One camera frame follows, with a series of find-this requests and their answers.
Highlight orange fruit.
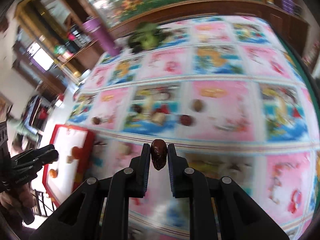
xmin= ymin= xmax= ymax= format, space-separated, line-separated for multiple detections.
xmin=49 ymin=169 xmax=59 ymax=179
xmin=71 ymin=146 xmax=83 ymax=160

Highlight brown longan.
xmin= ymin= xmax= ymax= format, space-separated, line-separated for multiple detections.
xmin=91 ymin=116 xmax=101 ymax=125
xmin=191 ymin=99 xmax=204 ymax=112

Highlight dark red date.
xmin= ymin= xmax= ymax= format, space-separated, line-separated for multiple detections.
xmin=179 ymin=115 xmax=194 ymax=126
xmin=150 ymin=139 xmax=168 ymax=171
xmin=154 ymin=104 xmax=170 ymax=114
xmin=131 ymin=104 xmax=143 ymax=114

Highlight beige cake piece small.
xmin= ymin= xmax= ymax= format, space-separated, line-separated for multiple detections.
xmin=151 ymin=112 xmax=166 ymax=126

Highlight person's left hand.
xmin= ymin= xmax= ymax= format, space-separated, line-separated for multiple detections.
xmin=1 ymin=184 xmax=35 ymax=218

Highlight red white tray box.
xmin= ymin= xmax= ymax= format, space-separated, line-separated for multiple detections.
xmin=42 ymin=125 xmax=95 ymax=207

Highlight colourful fruit print tablecloth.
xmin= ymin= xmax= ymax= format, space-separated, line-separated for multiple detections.
xmin=67 ymin=16 xmax=319 ymax=239

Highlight purple thermos bottle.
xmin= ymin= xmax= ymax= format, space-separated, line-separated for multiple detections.
xmin=82 ymin=17 xmax=121 ymax=56

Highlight green leafy vegetable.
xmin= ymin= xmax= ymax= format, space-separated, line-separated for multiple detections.
xmin=127 ymin=22 xmax=167 ymax=54

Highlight wooden cabinet partition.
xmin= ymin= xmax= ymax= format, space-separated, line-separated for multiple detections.
xmin=15 ymin=0 xmax=311 ymax=86

